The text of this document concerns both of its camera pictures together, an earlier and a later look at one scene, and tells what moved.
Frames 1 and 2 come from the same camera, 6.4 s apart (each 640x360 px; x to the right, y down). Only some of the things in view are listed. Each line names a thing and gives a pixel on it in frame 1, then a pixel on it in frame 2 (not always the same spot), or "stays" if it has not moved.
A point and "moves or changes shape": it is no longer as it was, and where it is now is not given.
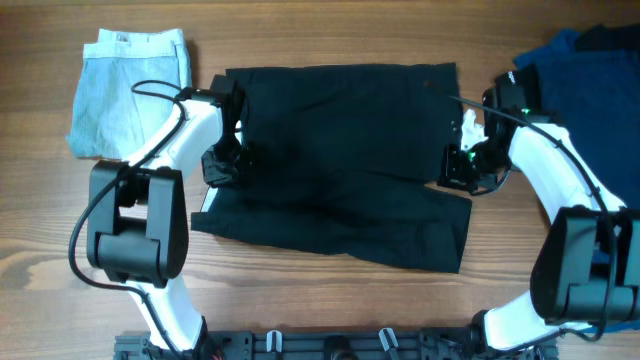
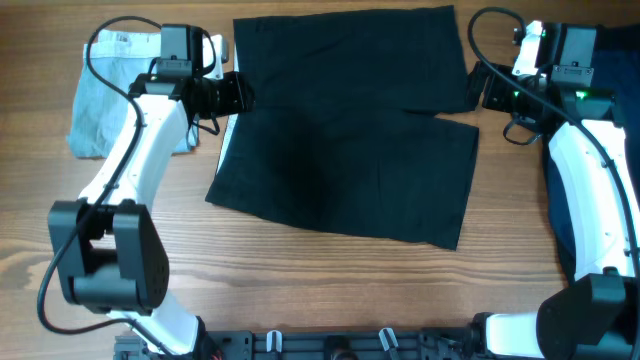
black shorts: [347, 159] moves or changes shape
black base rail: [366, 344] stays
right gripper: [452, 172] -> [492, 98]
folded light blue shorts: [110, 121] stays
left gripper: [215, 173] -> [238, 99]
